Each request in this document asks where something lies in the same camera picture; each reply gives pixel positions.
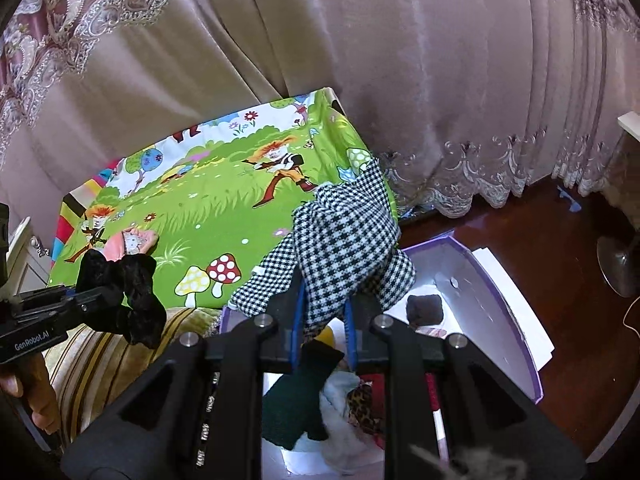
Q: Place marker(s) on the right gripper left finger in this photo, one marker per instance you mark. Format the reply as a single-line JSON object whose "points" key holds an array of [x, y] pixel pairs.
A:
{"points": [[196, 412]]}

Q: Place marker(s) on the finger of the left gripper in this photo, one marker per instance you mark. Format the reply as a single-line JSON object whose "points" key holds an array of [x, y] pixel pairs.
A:
{"points": [[40, 319]]}

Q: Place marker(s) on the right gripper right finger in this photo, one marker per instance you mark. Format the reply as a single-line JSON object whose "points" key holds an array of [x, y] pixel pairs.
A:
{"points": [[450, 412]]}

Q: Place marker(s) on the black velvet scrunchie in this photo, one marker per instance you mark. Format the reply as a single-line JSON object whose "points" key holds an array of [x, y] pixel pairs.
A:
{"points": [[129, 306]]}

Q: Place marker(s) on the dark green knit sock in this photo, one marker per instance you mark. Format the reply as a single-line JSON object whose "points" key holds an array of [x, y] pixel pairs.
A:
{"points": [[291, 407]]}

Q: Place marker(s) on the red fuzzy sock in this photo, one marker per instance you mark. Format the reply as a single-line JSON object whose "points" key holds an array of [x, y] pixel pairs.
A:
{"points": [[377, 385]]}

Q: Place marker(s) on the pink rabbit towel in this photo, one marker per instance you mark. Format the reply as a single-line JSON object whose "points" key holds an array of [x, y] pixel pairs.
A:
{"points": [[131, 241]]}

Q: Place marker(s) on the leopard print scrunchie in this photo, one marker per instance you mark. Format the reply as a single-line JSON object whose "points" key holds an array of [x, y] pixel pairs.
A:
{"points": [[360, 413]]}

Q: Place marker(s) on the brown knit sock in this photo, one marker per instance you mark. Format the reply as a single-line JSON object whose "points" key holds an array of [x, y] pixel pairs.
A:
{"points": [[424, 310]]}

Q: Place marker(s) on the light blue towel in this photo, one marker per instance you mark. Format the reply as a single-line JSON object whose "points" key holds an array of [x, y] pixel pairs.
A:
{"points": [[348, 450]]}

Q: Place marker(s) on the yellow sponge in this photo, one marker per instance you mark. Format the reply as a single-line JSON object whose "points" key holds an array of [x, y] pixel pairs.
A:
{"points": [[332, 336]]}

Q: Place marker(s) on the black white checkered cloth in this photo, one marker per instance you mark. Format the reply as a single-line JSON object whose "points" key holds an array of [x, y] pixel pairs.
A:
{"points": [[343, 242]]}

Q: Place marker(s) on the red satin cloth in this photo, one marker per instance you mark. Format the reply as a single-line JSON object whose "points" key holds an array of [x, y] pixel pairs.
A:
{"points": [[432, 332]]}

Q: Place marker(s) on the person left hand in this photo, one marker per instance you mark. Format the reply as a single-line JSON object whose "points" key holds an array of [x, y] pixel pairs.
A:
{"points": [[29, 380]]}

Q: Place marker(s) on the white carved nightstand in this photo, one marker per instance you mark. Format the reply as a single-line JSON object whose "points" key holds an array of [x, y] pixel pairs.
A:
{"points": [[28, 262]]}

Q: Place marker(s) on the striped velvet cushion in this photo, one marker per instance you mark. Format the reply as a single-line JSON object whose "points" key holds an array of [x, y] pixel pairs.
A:
{"points": [[91, 369]]}

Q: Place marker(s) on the purple white storage box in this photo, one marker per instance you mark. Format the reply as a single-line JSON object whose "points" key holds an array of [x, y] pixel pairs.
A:
{"points": [[481, 301]]}

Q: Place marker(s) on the floor fan base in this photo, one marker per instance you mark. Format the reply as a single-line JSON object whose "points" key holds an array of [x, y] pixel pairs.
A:
{"points": [[618, 250]]}

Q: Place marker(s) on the green cartoon bed sheet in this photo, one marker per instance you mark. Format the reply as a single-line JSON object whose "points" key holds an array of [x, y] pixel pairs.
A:
{"points": [[220, 194]]}

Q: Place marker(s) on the white side table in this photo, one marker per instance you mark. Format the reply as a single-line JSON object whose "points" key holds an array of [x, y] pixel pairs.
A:
{"points": [[630, 122]]}

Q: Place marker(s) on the beige pink curtain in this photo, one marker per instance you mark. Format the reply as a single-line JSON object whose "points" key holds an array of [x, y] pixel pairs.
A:
{"points": [[460, 98]]}

